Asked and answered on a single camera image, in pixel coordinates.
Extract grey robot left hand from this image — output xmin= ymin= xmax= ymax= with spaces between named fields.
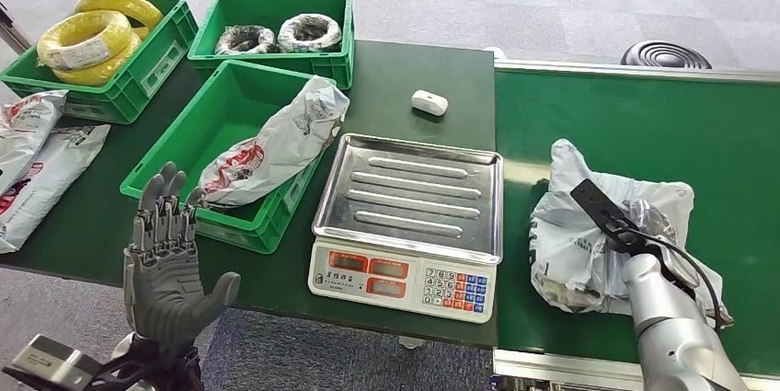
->
xmin=123 ymin=162 xmax=242 ymax=353

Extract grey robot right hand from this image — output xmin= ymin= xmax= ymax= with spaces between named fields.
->
xmin=627 ymin=199 xmax=702 ymax=290

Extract grey plastic mailer package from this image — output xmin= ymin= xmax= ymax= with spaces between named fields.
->
xmin=528 ymin=138 xmax=734 ymax=326

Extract green conveyor belt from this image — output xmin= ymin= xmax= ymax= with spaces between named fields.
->
xmin=492 ymin=59 xmax=780 ymax=391

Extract white mailer package red print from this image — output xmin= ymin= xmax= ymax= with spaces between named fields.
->
xmin=198 ymin=75 xmax=351 ymax=210
xmin=0 ymin=89 xmax=68 ymax=194
xmin=0 ymin=124 xmax=111 ymax=255

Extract green plastic crate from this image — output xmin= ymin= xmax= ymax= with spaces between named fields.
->
xmin=0 ymin=0 xmax=200 ymax=125
xmin=187 ymin=0 xmax=356 ymax=91
xmin=120 ymin=59 xmax=338 ymax=256

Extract black ribbed round base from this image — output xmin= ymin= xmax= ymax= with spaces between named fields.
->
xmin=620 ymin=40 xmax=713 ymax=70

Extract electronic weighing scale steel tray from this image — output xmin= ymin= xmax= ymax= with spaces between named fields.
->
xmin=307 ymin=133 xmax=505 ymax=324

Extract small white plastic device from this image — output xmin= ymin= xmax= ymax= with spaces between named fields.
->
xmin=410 ymin=89 xmax=449 ymax=118

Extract metal pole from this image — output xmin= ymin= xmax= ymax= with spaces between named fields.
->
xmin=0 ymin=3 xmax=31 ymax=55

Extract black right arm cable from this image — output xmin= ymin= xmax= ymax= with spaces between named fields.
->
xmin=633 ymin=234 xmax=727 ymax=331

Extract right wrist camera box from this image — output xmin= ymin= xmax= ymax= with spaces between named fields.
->
xmin=570 ymin=178 xmax=648 ymax=256

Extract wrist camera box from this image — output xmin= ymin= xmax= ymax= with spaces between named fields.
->
xmin=3 ymin=334 xmax=102 ymax=391
xmin=570 ymin=178 xmax=648 ymax=256

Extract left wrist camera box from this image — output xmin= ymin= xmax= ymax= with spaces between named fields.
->
xmin=3 ymin=334 xmax=102 ymax=391

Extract black wire coil wrapped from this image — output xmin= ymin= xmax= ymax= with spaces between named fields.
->
xmin=277 ymin=13 xmax=343 ymax=53
xmin=214 ymin=25 xmax=280 ymax=56

